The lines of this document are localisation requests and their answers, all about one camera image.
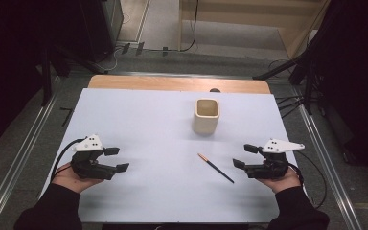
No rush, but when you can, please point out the light wooden shelf unit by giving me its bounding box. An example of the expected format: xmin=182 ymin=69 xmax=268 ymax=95
xmin=177 ymin=0 xmax=332 ymax=60

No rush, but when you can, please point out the left hand-held gripper cable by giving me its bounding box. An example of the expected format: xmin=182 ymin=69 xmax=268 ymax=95
xmin=50 ymin=137 xmax=87 ymax=183

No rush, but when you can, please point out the person's left hand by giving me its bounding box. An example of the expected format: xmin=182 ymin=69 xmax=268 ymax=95
xmin=51 ymin=162 xmax=105 ymax=195

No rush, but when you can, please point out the beige square cup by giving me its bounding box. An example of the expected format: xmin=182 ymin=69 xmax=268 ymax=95
xmin=192 ymin=98 xmax=221 ymax=135

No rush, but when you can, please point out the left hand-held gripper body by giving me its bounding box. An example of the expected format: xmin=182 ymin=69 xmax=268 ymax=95
xmin=70 ymin=134 xmax=118 ymax=181

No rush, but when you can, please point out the hand-held gripper cable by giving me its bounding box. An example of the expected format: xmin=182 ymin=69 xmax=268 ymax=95
xmin=287 ymin=149 xmax=329 ymax=210
xmin=50 ymin=137 xmax=87 ymax=183

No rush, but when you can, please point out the right hand-held gripper cable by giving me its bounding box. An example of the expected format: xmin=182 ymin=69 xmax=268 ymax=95
xmin=287 ymin=149 xmax=329 ymax=210

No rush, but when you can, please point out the black metal stand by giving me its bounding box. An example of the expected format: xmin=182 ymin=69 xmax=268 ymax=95
xmin=39 ymin=44 xmax=109 ymax=107
xmin=252 ymin=47 xmax=321 ymax=116

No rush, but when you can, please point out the dark blue pencil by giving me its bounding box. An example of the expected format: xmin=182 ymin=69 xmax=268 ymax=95
xmin=197 ymin=152 xmax=236 ymax=184

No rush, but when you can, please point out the metal floor rail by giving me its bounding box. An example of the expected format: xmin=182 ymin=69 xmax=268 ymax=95
xmin=290 ymin=86 xmax=364 ymax=230
xmin=0 ymin=76 xmax=62 ymax=230

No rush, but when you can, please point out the black floor cables bundle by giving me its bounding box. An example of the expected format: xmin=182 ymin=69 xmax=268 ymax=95
xmin=273 ymin=94 xmax=307 ymax=120

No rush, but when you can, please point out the black cabinet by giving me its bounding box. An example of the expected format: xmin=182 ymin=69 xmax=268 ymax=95
xmin=78 ymin=0 xmax=125 ymax=63

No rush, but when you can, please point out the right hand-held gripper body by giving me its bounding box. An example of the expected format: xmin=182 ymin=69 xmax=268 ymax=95
xmin=244 ymin=138 xmax=306 ymax=180

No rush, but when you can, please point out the black hanging cable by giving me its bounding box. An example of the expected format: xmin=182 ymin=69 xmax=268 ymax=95
xmin=180 ymin=0 xmax=200 ymax=53

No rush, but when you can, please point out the white table mat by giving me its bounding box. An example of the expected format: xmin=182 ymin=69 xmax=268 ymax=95
xmin=39 ymin=88 xmax=310 ymax=224

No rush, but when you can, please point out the dark curtain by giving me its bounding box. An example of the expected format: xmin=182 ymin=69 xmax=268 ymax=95
xmin=312 ymin=0 xmax=368 ymax=181
xmin=0 ymin=0 xmax=87 ymax=156

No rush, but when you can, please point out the white floor cable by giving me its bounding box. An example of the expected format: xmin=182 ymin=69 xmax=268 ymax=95
xmin=94 ymin=44 xmax=124 ymax=74

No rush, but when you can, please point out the black hex key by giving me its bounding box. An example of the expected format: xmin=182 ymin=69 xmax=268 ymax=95
xmin=59 ymin=106 xmax=75 ymax=127

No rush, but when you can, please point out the person's right hand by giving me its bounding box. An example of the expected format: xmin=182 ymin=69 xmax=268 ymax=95
xmin=257 ymin=168 xmax=302 ymax=195

